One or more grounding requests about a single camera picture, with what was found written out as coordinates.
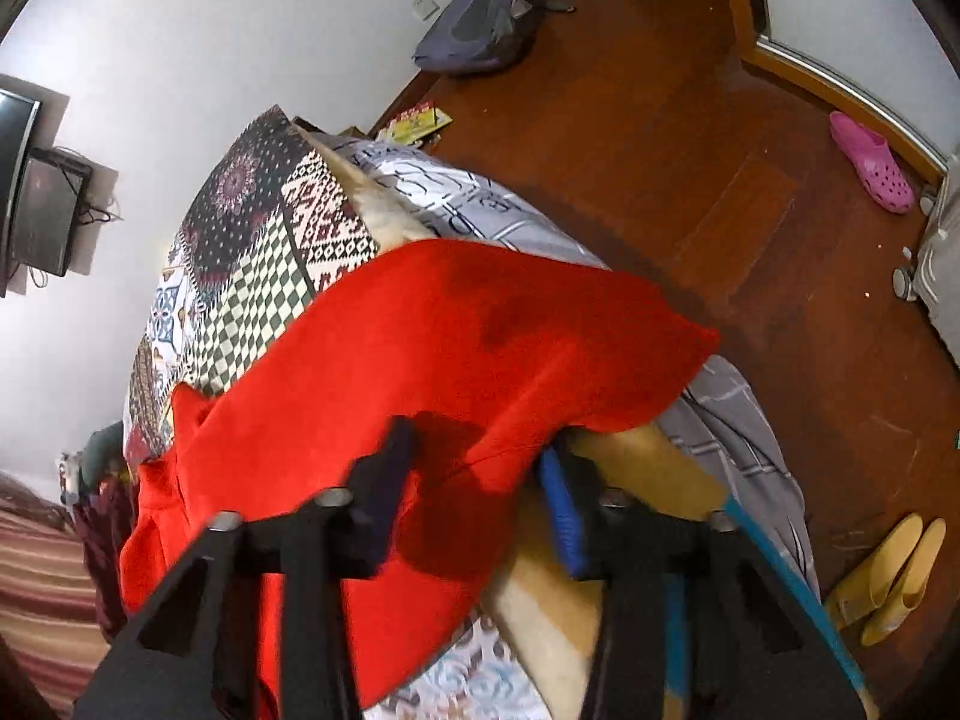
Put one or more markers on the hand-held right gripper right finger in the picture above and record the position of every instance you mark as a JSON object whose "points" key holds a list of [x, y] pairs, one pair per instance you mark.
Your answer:
{"points": [[562, 514]]}

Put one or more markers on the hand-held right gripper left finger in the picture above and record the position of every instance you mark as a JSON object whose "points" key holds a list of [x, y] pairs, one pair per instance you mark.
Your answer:
{"points": [[386, 499]]}

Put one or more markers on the red garment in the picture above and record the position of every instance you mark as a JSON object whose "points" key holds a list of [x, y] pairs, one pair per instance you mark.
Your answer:
{"points": [[450, 352]]}

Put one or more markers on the dark red clothing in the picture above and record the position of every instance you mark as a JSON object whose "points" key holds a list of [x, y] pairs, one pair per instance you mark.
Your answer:
{"points": [[105, 540]]}

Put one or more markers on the grey-green cloth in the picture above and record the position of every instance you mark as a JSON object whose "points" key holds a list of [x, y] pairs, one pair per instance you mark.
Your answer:
{"points": [[105, 450]]}

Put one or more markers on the patchwork patterned bed cover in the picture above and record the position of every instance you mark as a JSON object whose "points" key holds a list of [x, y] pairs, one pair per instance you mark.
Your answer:
{"points": [[247, 240]]}

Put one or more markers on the grey patterned bed sheet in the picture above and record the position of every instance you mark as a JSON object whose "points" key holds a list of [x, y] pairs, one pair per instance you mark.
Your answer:
{"points": [[465, 195]]}

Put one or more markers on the yellow slipper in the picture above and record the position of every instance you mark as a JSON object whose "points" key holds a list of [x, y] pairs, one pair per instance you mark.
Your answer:
{"points": [[881, 570], [911, 592]]}

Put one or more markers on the striped blanket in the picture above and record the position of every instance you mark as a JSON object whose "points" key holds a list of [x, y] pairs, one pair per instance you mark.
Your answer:
{"points": [[45, 600]]}

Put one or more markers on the colourful printed packet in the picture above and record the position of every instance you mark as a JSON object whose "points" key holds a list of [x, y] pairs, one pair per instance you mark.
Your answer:
{"points": [[416, 121]]}

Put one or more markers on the grey suitcase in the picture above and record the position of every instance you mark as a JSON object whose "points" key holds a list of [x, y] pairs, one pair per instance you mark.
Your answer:
{"points": [[941, 270]]}

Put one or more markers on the pink clog shoe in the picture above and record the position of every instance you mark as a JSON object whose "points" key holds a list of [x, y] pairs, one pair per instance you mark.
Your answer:
{"points": [[874, 161]]}

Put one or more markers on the grey backpack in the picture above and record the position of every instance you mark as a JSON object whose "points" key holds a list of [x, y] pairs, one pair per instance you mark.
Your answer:
{"points": [[472, 22]]}

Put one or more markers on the white wall socket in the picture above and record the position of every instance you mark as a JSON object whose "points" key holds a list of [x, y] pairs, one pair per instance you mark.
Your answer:
{"points": [[425, 7]]}

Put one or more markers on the black wall television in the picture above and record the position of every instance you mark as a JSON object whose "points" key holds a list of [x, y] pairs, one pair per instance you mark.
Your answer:
{"points": [[16, 165]]}

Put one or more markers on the wooden door frame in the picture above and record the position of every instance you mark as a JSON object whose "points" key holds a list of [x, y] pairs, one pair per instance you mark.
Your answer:
{"points": [[750, 7]]}

